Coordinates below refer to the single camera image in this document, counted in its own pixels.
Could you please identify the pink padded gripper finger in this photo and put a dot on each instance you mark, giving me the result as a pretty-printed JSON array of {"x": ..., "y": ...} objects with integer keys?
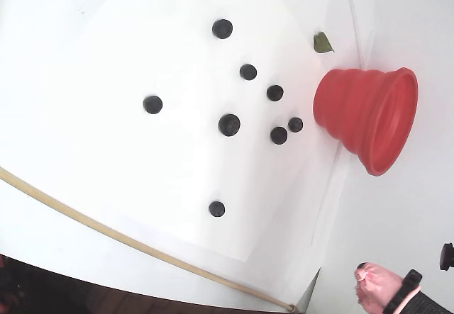
[{"x": 376, "y": 285}]

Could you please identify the dark blueberry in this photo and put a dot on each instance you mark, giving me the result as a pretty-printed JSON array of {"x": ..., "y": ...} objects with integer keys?
[
  {"x": 295, "y": 124},
  {"x": 153, "y": 104},
  {"x": 275, "y": 93},
  {"x": 216, "y": 208},
  {"x": 248, "y": 72},
  {"x": 278, "y": 135},
  {"x": 222, "y": 28},
  {"x": 229, "y": 124}
]

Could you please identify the green leaf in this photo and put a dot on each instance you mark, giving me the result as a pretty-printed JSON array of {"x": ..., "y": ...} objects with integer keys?
[{"x": 322, "y": 43}]

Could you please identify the red collapsible silicone cup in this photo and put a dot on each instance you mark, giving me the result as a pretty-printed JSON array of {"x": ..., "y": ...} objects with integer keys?
[{"x": 354, "y": 108}]

